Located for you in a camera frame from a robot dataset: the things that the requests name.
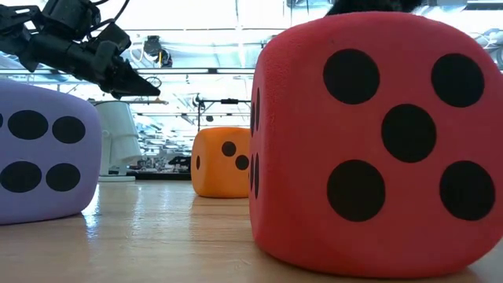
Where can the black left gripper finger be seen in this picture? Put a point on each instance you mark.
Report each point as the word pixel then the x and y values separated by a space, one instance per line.
pixel 122 95
pixel 125 78

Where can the orange foam die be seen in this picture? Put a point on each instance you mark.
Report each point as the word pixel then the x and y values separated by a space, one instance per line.
pixel 212 177

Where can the purple foam die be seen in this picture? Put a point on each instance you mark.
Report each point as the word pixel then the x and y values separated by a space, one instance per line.
pixel 47 204

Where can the red foam die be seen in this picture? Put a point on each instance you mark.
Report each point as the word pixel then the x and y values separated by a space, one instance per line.
pixel 306 137

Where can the white cylinder device on stand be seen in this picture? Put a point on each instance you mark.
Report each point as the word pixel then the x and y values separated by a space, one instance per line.
pixel 118 133

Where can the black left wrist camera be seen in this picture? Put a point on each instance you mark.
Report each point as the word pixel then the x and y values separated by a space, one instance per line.
pixel 70 15

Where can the black metal gantry frame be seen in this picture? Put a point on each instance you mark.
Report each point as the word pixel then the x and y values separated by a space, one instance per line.
pixel 230 101

